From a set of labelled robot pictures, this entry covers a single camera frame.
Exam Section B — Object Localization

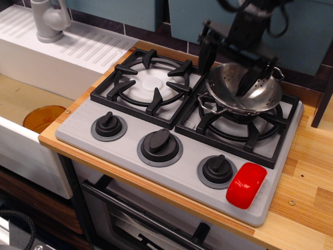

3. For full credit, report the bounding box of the steel colander bowl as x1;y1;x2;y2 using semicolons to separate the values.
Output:
198;62;284;116

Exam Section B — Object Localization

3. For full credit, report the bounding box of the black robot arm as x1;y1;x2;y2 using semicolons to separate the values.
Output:
198;1;289;96

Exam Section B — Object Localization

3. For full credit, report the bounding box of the grey toy faucet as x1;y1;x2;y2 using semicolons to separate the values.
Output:
30;0;71;43

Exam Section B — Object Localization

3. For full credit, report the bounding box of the black stove knob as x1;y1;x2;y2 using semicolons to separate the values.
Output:
197;155;237;190
91;111;127;142
137;129;184;168

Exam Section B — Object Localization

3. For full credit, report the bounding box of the grey toy stove top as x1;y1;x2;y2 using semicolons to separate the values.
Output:
55;49;304;226

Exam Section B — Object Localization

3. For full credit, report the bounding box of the black right burner grate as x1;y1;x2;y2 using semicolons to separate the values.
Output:
175;87;303;169

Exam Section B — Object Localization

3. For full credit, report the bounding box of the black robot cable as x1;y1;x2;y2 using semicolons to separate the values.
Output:
217;0;289;38

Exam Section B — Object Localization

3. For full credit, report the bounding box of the orange plastic plate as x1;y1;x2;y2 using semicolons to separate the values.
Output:
23;105;66;134

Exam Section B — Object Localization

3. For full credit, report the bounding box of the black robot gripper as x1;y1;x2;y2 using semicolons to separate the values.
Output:
198;11;279;96

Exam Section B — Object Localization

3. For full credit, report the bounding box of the black burner grate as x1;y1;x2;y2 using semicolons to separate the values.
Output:
175;87;303;169
91;49;201;129

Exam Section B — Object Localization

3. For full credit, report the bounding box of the teal box left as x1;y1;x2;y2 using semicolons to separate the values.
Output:
66;0;164;31

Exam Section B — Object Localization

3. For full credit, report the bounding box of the black braided cable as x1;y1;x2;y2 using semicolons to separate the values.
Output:
0;209;36;250

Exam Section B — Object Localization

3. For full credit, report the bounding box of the black left stove knob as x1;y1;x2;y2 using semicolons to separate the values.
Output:
91;111;127;142

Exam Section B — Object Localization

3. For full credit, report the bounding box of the dark wooden post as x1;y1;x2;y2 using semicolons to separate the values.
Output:
311;43;332;128

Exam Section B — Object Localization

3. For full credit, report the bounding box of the red and white toy sushi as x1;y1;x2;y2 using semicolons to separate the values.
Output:
226;162;267;210

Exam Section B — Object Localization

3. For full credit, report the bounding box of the black left burner grate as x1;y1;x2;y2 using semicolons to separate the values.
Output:
91;49;201;129

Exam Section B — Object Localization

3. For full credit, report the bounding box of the white toy sink unit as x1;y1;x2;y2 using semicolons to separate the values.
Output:
1;5;136;199

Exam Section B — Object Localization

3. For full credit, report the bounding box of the toy oven door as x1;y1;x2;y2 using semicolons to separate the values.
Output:
81;175;258;249

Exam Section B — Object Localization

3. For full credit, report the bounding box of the black right stove knob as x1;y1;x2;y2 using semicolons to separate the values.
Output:
197;155;237;190

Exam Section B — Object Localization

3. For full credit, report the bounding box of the black middle stove knob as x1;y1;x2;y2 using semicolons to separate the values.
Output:
137;129;184;168

